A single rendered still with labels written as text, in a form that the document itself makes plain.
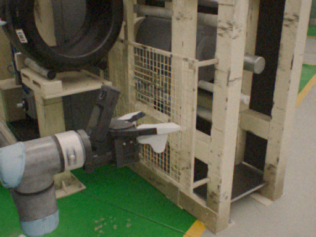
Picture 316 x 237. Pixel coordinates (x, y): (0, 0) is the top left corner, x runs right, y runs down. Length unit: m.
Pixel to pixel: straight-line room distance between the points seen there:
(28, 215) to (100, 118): 0.23
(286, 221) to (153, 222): 0.78
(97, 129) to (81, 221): 1.57
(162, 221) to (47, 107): 0.96
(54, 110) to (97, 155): 1.56
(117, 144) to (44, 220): 0.20
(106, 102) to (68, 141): 0.10
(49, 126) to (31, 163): 1.63
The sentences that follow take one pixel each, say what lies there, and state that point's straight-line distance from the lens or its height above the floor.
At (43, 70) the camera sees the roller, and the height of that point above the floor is 0.91.
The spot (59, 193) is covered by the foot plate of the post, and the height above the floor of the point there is 0.01.
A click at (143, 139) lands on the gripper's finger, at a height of 1.05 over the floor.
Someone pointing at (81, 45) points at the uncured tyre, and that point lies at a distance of 2.13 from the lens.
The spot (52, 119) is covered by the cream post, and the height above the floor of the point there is 0.52.
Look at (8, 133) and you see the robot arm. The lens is 0.81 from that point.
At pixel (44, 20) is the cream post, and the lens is 2.17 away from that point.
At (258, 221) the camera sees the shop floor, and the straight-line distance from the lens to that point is 2.30.
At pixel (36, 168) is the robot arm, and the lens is 0.69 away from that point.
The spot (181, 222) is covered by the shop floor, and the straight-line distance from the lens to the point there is 2.22.
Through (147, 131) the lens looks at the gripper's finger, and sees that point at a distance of 0.73.
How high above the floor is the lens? 1.38
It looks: 23 degrees down
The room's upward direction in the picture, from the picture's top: straight up
